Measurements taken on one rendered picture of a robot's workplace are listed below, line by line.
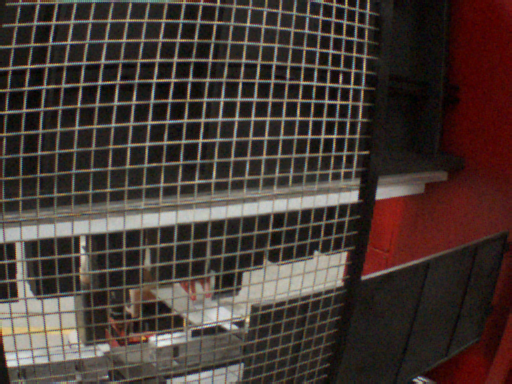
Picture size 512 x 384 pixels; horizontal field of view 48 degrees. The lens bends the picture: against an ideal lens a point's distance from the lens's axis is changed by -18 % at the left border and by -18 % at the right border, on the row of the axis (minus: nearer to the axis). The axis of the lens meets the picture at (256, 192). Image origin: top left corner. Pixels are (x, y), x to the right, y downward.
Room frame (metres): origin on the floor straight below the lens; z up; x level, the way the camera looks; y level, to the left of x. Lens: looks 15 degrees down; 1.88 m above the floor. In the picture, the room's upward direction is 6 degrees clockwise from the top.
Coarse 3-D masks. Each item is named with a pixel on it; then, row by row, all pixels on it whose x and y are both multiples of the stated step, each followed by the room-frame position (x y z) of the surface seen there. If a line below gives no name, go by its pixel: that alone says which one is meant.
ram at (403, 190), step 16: (352, 192) 2.04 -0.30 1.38; (384, 192) 2.14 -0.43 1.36; (400, 192) 2.21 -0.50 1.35; (416, 192) 2.27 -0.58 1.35; (208, 208) 1.69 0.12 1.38; (224, 208) 1.72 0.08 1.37; (240, 208) 1.76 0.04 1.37; (256, 208) 1.79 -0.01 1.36; (288, 208) 1.87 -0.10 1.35; (48, 224) 1.38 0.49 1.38; (64, 224) 1.41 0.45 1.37; (80, 224) 1.44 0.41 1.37; (96, 224) 1.47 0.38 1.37; (112, 224) 1.50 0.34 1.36; (128, 224) 1.53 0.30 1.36; (144, 224) 1.57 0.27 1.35; (160, 224) 1.60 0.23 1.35; (0, 240) 1.28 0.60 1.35
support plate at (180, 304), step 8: (168, 288) 1.99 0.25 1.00; (176, 288) 2.00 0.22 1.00; (200, 288) 2.03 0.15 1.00; (160, 296) 1.91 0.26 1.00; (168, 296) 1.92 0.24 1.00; (200, 296) 1.96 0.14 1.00; (168, 304) 1.86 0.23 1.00; (176, 304) 1.87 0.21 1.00; (184, 304) 1.88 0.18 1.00; (192, 304) 1.89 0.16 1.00; (192, 312) 1.82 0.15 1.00; (200, 312) 1.83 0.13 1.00; (192, 320) 1.77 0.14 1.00; (200, 320) 1.77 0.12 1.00; (208, 320) 1.78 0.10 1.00
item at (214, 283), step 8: (216, 272) 1.76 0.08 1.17; (216, 280) 1.76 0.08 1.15; (224, 280) 1.78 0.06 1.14; (232, 280) 1.79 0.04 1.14; (240, 280) 1.81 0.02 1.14; (216, 288) 1.76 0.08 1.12; (240, 288) 1.81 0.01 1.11; (216, 296) 1.77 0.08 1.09; (224, 296) 1.79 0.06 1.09; (232, 296) 1.81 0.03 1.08
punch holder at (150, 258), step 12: (156, 228) 1.63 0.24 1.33; (168, 228) 1.61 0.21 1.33; (180, 228) 1.64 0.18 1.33; (204, 228) 1.69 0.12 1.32; (156, 240) 1.62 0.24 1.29; (168, 240) 1.61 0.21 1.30; (180, 240) 1.64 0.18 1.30; (156, 252) 1.62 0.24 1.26; (168, 252) 1.62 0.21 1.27; (180, 252) 1.64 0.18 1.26; (192, 252) 1.66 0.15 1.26; (204, 252) 1.69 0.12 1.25; (180, 264) 1.64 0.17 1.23; (192, 264) 1.67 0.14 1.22; (204, 264) 1.69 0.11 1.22; (168, 276) 1.62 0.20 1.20; (180, 276) 1.64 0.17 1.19; (192, 276) 1.67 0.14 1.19
